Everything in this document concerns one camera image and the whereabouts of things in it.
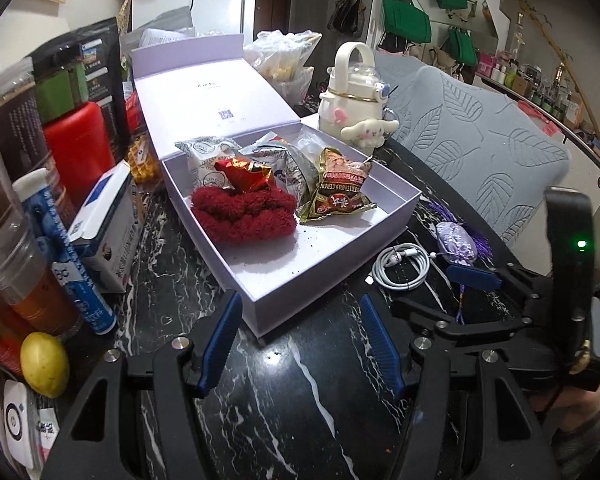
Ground white dog plush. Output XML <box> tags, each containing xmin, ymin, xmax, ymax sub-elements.
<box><xmin>341</xmin><ymin>110</ymin><xmax>401</xmax><ymax>150</ymax></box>

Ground brown gold snack packet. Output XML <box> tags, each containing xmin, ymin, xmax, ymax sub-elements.
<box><xmin>299</xmin><ymin>147</ymin><xmax>378</xmax><ymax>223</ymax></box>

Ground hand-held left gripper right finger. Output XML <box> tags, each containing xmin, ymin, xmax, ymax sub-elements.
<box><xmin>360</xmin><ymin>294</ymin><xmax>566</xmax><ymax>480</ymax></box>

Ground cream water bottle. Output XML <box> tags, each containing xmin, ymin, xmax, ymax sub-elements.
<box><xmin>317</xmin><ymin>41</ymin><xmax>393</xmax><ymax>136</ymax></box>

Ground white patterned snack packet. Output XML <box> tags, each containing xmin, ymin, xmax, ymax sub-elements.
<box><xmin>175</xmin><ymin>137</ymin><xmax>241</xmax><ymax>188</ymax></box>

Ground black tea package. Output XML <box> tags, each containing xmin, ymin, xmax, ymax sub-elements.
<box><xmin>30</xmin><ymin>17</ymin><xmax>131</xmax><ymax>151</ymax></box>

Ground black hanging bag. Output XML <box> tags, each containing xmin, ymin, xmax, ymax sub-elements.
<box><xmin>327</xmin><ymin>0</ymin><xmax>366</xmax><ymax>36</ymax></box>

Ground yellow waffle snack packet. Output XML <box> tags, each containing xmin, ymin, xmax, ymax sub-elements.
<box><xmin>127</xmin><ymin>132</ymin><xmax>163</xmax><ymax>186</ymax></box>

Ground red snack packet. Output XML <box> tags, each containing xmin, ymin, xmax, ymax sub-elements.
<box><xmin>215</xmin><ymin>156</ymin><xmax>276</xmax><ymax>193</ymax></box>

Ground white round-button device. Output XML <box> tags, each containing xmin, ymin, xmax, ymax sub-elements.
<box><xmin>0</xmin><ymin>380</ymin><xmax>43</xmax><ymax>466</ymax></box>

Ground row of jars and bottles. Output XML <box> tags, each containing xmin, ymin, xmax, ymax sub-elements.
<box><xmin>475</xmin><ymin>50</ymin><xmax>586</xmax><ymax>126</ymax></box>

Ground white charging cable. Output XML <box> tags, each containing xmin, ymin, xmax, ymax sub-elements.
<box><xmin>366</xmin><ymin>242</ymin><xmax>431</xmax><ymax>291</ymax></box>

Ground clear plastic jar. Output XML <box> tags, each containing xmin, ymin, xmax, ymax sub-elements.
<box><xmin>0</xmin><ymin>57</ymin><xmax>81</xmax><ymax>336</ymax></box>

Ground person's right forearm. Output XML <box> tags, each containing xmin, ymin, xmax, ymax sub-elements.
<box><xmin>550</xmin><ymin>385</ymin><xmax>600</xmax><ymax>480</ymax></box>

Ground white and blue carton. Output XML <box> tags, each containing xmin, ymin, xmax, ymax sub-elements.
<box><xmin>67</xmin><ymin>160</ymin><xmax>146</xmax><ymax>293</ymax></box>

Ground small green tote bag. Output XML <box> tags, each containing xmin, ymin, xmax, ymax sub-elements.
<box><xmin>447</xmin><ymin>27</ymin><xmax>478</xmax><ymax>66</ymax></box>

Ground red canister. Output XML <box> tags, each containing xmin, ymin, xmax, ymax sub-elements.
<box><xmin>42</xmin><ymin>101</ymin><xmax>118</xmax><ymax>196</ymax></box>

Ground lavender gift box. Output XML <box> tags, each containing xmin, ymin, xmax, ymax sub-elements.
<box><xmin>130</xmin><ymin>33</ymin><xmax>423</xmax><ymax>338</ymax></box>

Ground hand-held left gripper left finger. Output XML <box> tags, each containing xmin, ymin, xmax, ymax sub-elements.
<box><xmin>40</xmin><ymin>290</ymin><xmax>244</xmax><ymax>480</ymax></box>

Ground small clear plastic bag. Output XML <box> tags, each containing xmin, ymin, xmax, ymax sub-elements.
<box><xmin>270</xmin><ymin>127</ymin><xmax>331</xmax><ymax>166</ymax></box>

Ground pink cloth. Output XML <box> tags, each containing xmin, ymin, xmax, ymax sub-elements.
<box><xmin>517</xmin><ymin>100</ymin><xmax>563</xmax><ymax>136</ymax></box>

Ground blue tube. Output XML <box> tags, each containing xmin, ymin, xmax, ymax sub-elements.
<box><xmin>12</xmin><ymin>167</ymin><xmax>117</xmax><ymax>336</ymax></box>

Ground lemon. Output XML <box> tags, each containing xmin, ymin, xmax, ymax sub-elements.
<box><xmin>20</xmin><ymin>332</ymin><xmax>71</xmax><ymax>398</ymax></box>

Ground large green tote bag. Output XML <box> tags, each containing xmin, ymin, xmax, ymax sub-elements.
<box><xmin>382</xmin><ymin>0</ymin><xmax>432</xmax><ymax>43</ymax></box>

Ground light blue leaf-pattern chair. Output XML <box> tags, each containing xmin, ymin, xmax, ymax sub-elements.
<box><xmin>370</xmin><ymin>52</ymin><xmax>586</xmax><ymax>246</ymax></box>

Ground purple sachet with tassel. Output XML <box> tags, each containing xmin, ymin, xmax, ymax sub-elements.
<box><xmin>427</xmin><ymin>202</ymin><xmax>493</xmax><ymax>326</ymax></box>

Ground red fuzzy cloth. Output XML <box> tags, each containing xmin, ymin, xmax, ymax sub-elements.
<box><xmin>190</xmin><ymin>185</ymin><xmax>298</xmax><ymax>246</ymax></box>

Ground clear plastic snack bag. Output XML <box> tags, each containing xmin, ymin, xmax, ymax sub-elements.
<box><xmin>242</xmin><ymin>30</ymin><xmax>323</xmax><ymax>106</ymax></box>

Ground silver snack packet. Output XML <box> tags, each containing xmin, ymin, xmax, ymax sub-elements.
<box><xmin>240</xmin><ymin>142</ymin><xmax>318</xmax><ymax>206</ymax></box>

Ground white cabinet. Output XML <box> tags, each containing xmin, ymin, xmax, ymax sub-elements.
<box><xmin>565</xmin><ymin>130</ymin><xmax>600</xmax><ymax>276</ymax></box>

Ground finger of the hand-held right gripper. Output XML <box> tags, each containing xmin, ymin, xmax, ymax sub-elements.
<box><xmin>391</xmin><ymin>296</ymin><xmax>531</xmax><ymax>342</ymax></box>
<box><xmin>446</xmin><ymin>262</ymin><xmax>531</xmax><ymax>295</ymax></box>

